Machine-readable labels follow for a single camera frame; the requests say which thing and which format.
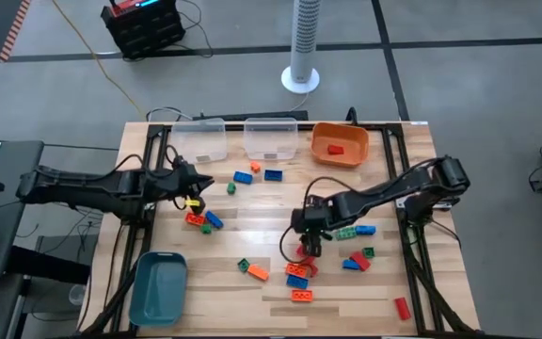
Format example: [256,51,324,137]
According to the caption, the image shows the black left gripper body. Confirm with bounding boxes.
[170,171,204,202]

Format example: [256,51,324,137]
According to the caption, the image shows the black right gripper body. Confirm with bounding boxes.
[291,205,339,240]

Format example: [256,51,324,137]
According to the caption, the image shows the long green toy block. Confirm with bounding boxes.
[334,226,359,242]

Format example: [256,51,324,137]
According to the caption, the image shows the clear plastic bin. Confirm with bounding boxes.
[170,117,229,165]
[243,117,299,162]

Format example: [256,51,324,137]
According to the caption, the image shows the black power strip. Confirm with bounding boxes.
[191,109,310,122]

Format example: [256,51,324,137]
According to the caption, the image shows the teal plastic bin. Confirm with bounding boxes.
[128,250,189,328]

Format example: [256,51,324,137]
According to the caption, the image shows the orange plastic bin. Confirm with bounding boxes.
[311,121,371,170]

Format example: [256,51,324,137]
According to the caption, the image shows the clear plastic cup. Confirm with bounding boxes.
[68,282,88,307]

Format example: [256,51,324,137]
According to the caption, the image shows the black crate with red device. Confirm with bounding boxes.
[100,0,188,61]

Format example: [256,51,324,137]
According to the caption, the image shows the white tower fan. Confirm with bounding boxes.
[280,0,321,95]

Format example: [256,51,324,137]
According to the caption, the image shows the black side desk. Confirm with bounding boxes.
[0,139,45,283]

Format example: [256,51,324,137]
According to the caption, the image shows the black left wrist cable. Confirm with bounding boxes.
[110,143,195,213]

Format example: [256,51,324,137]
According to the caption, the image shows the grey cable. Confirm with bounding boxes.
[145,105,195,123]

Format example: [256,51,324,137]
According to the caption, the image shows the black aluminium table frame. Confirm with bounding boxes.
[80,121,482,339]

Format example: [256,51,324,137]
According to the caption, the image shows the yellow cable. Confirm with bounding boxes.
[50,0,146,118]

